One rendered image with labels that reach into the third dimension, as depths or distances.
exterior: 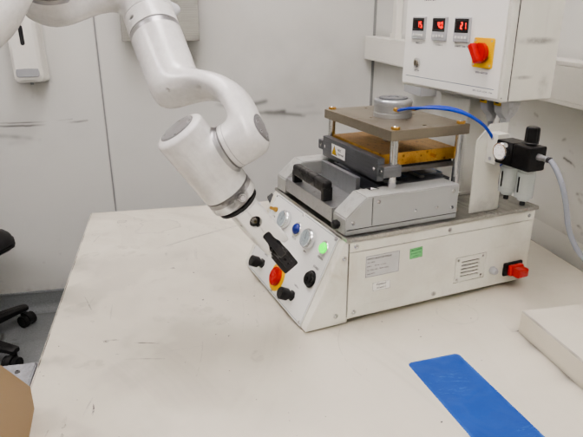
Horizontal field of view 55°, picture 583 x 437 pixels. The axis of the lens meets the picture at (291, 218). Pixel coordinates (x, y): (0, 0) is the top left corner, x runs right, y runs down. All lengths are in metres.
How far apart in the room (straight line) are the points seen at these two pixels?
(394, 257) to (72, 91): 1.79
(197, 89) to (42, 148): 1.74
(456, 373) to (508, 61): 0.57
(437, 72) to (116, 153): 1.65
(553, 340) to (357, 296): 0.34
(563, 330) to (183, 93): 0.76
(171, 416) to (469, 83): 0.83
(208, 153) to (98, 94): 1.70
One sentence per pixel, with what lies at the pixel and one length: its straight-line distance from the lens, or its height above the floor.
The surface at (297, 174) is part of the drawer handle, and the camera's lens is 1.18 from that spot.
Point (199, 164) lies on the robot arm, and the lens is 0.88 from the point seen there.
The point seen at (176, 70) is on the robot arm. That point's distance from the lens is 0.96.
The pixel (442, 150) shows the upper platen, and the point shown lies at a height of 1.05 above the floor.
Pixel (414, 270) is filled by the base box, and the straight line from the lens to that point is 1.13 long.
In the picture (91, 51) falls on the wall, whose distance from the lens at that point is 2.53.
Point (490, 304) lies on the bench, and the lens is 1.23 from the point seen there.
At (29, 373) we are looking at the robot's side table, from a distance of 1.06.
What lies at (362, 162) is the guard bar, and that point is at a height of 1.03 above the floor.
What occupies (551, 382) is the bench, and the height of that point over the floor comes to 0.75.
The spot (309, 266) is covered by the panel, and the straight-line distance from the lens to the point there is 1.09.
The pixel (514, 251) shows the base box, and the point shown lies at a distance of 1.29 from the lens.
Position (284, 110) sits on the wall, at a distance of 2.60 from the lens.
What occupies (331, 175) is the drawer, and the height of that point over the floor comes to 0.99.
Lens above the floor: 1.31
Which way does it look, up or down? 20 degrees down
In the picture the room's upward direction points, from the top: straight up
